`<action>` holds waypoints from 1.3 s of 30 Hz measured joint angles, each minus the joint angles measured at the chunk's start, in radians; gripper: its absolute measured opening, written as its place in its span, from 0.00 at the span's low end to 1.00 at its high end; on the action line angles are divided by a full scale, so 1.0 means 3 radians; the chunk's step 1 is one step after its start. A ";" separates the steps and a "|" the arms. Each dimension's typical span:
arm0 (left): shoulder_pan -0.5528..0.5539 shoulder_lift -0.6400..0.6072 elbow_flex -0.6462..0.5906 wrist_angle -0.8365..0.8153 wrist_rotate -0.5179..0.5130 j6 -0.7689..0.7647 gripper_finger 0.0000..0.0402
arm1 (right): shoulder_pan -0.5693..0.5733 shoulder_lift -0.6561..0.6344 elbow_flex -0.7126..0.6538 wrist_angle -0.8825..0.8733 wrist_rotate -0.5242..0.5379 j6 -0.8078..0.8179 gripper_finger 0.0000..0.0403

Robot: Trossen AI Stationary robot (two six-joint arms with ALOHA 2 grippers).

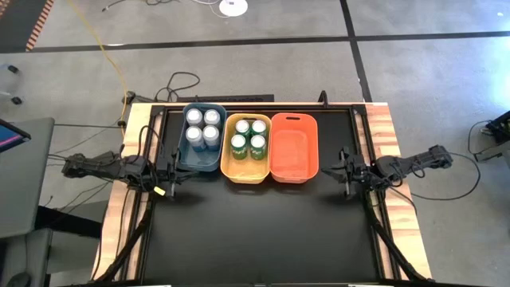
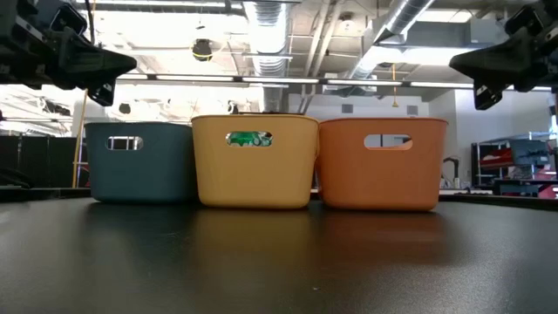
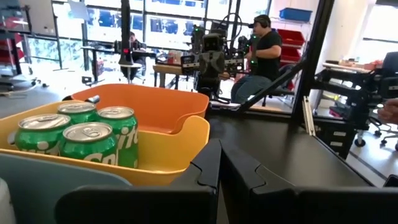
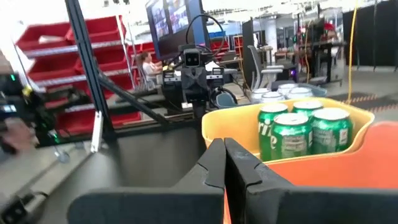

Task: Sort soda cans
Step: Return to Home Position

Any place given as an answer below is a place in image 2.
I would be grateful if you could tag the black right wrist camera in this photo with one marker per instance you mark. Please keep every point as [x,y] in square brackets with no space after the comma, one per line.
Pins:
[523,19]

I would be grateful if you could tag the metal shelf rack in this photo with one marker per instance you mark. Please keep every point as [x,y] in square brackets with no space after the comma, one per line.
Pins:
[527,152]

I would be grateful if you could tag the yellow plastic bin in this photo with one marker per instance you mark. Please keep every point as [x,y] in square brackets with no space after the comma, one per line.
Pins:
[255,179]

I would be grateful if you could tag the horizontal LED light bar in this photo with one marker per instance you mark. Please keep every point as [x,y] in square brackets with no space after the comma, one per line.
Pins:
[196,77]

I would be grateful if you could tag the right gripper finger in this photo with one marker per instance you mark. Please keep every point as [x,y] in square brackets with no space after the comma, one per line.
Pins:
[486,96]
[497,63]

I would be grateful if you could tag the green Sprite soda can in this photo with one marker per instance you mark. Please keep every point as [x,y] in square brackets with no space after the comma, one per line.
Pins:
[248,139]

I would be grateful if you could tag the silver ventilation duct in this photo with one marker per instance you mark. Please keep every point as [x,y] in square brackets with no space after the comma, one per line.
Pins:
[401,17]
[268,35]

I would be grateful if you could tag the black cabinets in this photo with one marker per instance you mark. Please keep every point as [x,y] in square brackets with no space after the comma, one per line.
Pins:
[39,161]

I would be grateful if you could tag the blue plastic bin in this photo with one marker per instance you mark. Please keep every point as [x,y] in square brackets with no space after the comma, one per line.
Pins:
[139,174]

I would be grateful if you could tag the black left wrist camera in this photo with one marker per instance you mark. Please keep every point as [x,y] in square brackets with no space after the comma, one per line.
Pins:
[70,17]

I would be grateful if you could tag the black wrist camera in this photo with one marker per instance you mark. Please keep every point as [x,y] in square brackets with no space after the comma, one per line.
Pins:
[70,17]
[523,19]

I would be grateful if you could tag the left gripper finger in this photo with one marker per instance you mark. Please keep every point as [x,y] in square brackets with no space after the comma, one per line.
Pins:
[102,93]
[96,61]

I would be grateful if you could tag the orange plastic bin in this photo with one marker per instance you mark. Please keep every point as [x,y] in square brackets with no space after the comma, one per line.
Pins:
[383,179]

